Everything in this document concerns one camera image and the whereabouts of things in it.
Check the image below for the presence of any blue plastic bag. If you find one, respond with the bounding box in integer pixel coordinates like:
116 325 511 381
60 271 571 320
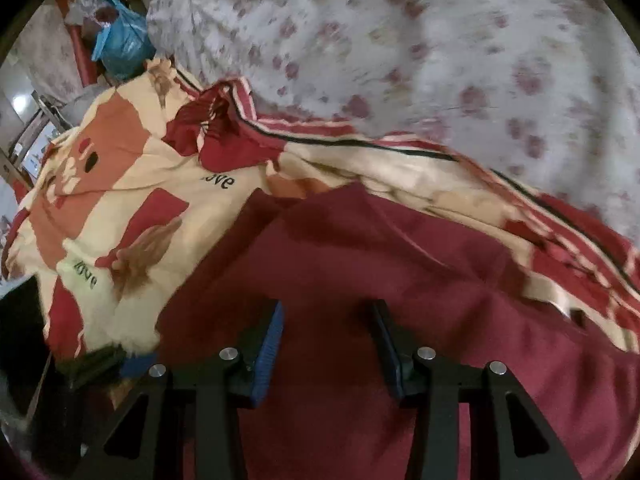
90 0 157 79

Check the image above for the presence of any metal rack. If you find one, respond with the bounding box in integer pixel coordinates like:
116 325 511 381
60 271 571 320
0 89 71 181

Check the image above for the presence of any maroon garment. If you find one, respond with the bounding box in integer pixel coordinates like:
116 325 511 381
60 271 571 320
155 182 640 480

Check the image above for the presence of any white floral bed sheet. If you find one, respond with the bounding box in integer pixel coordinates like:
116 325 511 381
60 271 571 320
145 0 640 241

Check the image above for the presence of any red frame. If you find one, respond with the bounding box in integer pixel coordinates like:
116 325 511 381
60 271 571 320
52 0 108 88

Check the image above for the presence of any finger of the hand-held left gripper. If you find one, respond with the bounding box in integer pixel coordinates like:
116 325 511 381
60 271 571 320
62 344 157 391

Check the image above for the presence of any cream and red printed blanket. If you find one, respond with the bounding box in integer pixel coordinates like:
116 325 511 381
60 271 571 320
0 57 640 361

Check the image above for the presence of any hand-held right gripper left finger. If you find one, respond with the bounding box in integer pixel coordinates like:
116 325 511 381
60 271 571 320
75 299 286 480

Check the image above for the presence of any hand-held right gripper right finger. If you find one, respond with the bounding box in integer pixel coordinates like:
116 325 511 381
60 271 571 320
369 299 583 480

